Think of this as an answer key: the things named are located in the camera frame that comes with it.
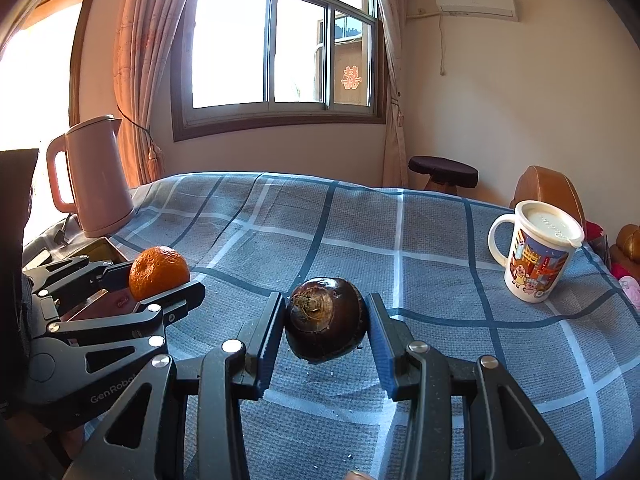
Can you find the red paper window decoration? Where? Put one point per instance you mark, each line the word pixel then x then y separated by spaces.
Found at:
pixel 351 76

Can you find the brown leather sofa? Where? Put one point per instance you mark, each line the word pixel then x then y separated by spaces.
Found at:
pixel 629 242

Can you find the white wall air conditioner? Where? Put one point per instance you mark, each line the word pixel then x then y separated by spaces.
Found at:
pixel 475 4

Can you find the pink floral cloth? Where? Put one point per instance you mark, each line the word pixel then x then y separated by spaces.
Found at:
pixel 631 292

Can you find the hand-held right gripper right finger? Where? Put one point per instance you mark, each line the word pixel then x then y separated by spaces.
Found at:
pixel 382 345

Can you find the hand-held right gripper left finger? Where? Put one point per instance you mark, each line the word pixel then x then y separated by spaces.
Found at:
pixel 270 345

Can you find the blue plaid tablecloth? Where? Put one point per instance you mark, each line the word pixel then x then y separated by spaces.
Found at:
pixel 350 230

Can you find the narrow beige curtain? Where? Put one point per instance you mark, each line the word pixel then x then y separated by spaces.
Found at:
pixel 395 135

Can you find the white cartoon print mug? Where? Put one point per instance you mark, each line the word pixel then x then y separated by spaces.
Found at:
pixel 535 260

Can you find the large bumpy mandarin orange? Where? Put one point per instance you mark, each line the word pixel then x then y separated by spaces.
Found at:
pixel 159 271

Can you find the pink electric kettle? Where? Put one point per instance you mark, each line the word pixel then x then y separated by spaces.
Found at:
pixel 100 175

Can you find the curtain tieback tassel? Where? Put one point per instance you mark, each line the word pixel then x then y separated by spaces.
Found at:
pixel 156 157

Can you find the person's right hand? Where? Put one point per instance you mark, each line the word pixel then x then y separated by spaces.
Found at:
pixel 358 475

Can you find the sliding glass window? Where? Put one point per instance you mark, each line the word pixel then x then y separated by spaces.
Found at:
pixel 230 45

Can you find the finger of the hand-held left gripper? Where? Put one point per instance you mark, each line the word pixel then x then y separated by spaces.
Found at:
pixel 170 305
pixel 75 275

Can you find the cardboard box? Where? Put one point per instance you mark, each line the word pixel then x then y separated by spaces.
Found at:
pixel 107 250

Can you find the dark brown water chestnut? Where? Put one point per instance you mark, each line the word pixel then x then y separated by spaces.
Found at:
pixel 325 322

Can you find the wide pink curtain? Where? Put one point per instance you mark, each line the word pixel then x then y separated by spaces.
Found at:
pixel 140 60

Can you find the red cloth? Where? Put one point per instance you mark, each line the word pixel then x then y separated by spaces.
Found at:
pixel 595 232

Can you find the round dark stool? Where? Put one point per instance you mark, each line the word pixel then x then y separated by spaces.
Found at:
pixel 442 167

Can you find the brown leather chair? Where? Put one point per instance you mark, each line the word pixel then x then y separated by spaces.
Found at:
pixel 545 185

